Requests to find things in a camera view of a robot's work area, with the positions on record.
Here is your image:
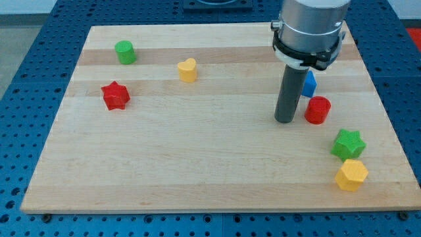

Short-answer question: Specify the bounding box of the blue triangle block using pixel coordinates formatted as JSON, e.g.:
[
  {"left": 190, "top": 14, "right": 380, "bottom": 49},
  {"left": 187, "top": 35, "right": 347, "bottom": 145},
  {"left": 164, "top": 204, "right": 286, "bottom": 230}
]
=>
[{"left": 301, "top": 70, "right": 317, "bottom": 97}]

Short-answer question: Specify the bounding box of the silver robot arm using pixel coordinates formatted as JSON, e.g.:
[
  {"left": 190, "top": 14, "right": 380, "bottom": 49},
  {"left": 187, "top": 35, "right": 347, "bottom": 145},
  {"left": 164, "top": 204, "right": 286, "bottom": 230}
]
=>
[{"left": 270, "top": 0, "right": 350, "bottom": 70}]

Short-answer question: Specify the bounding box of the wooden board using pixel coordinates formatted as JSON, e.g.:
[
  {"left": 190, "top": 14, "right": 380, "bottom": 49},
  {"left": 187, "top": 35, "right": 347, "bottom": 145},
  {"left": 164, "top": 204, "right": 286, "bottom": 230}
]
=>
[{"left": 20, "top": 22, "right": 420, "bottom": 214}]

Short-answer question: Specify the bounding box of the yellow heart block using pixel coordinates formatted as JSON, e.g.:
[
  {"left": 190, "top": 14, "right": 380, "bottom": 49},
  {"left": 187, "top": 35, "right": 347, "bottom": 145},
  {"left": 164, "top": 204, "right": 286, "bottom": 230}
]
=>
[{"left": 178, "top": 58, "right": 197, "bottom": 82}]

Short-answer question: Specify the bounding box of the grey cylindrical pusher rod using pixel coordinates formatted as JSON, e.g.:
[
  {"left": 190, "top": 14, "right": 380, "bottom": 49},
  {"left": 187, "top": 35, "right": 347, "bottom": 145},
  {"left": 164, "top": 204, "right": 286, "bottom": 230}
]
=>
[{"left": 274, "top": 65, "right": 309, "bottom": 123}]

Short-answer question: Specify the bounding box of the red star block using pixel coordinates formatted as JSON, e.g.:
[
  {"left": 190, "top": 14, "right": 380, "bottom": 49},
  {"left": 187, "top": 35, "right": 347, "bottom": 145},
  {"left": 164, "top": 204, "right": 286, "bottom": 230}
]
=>
[{"left": 101, "top": 81, "right": 130, "bottom": 111}]

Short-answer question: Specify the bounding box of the green cylinder block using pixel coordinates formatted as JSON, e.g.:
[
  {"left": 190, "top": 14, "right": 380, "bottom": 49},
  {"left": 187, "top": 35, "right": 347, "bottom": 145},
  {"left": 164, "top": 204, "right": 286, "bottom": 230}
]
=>
[{"left": 114, "top": 40, "right": 137, "bottom": 65}]

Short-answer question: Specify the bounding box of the red cylinder block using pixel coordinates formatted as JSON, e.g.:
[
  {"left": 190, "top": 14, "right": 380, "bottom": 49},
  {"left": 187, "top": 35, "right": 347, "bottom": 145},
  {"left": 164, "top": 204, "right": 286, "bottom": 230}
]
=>
[{"left": 305, "top": 96, "right": 332, "bottom": 124}]

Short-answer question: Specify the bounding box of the green star block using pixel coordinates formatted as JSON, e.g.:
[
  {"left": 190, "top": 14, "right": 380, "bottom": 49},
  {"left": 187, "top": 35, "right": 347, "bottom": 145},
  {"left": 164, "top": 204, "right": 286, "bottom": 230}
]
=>
[{"left": 330, "top": 128, "right": 366, "bottom": 162}]

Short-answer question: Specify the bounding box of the yellow hexagon block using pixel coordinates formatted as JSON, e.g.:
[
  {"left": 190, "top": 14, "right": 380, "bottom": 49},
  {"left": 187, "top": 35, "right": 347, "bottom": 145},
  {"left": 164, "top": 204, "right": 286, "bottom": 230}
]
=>
[{"left": 334, "top": 159, "right": 368, "bottom": 192}]

